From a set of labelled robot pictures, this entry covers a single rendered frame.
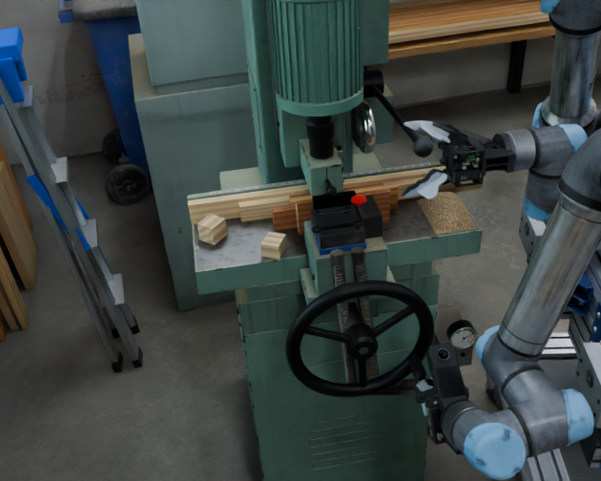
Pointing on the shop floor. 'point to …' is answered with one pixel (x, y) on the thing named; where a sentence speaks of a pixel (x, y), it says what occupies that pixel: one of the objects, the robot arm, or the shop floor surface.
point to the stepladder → (54, 188)
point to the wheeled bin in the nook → (116, 91)
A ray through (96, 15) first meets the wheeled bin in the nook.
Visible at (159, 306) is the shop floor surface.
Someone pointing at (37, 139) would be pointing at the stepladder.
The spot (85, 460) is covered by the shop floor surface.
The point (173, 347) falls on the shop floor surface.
